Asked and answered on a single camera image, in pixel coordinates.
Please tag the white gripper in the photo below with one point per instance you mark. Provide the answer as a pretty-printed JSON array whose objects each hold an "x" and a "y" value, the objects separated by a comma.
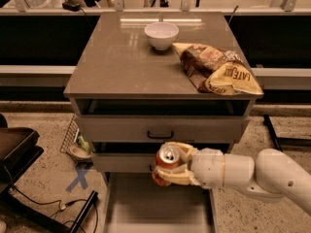
[{"x": 208, "y": 169}]

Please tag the red coke can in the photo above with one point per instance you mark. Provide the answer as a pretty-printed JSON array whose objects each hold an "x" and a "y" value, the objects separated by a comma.
[{"x": 167, "y": 158}]

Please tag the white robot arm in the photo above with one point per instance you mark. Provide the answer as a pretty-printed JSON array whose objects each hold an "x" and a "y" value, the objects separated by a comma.
[{"x": 270, "y": 177}]

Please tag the open bottom drawer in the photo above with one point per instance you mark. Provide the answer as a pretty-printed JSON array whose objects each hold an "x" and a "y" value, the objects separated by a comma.
[{"x": 137, "y": 205}]

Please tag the grey drawer cabinet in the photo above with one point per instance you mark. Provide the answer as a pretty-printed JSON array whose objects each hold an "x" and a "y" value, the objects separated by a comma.
[{"x": 120, "y": 74}]

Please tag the black metal stand leg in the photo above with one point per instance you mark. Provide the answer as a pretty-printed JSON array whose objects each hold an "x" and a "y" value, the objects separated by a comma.
[{"x": 278, "y": 142}]

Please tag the brown yellow chip bag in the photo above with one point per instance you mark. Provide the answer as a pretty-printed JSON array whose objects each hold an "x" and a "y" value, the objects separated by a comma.
[{"x": 216, "y": 70}]

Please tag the small bowl on floor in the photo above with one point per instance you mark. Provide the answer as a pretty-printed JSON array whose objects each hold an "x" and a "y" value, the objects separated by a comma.
[{"x": 79, "y": 154}]

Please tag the blue tape cross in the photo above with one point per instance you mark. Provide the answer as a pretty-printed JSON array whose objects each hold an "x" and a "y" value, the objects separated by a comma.
[{"x": 81, "y": 170}]

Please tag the white ceramic bowl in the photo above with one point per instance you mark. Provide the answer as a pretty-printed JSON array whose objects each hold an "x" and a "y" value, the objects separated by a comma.
[{"x": 161, "y": 34}]

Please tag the black power adapter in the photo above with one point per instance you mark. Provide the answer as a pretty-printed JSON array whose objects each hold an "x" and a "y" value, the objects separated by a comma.
[{"x": 70, "y": 6}]

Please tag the middle drawer with black handle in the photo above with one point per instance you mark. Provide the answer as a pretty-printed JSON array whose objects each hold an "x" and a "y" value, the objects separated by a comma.
[{"x": 123, "y": 163}]

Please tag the drawer with black handle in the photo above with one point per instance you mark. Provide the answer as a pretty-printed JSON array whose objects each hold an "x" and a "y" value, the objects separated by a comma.
[
  {"x": 155, "y": 129},
  {"x": 123, "y": 163}
]

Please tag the top drawer with black handle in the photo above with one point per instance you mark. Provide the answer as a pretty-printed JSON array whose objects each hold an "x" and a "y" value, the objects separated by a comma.
[{"x": 155, "y": 129}]

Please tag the wire basket on floor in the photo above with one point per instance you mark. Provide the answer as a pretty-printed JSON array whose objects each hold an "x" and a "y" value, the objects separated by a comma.
[{"x": 70, "y": 136}]

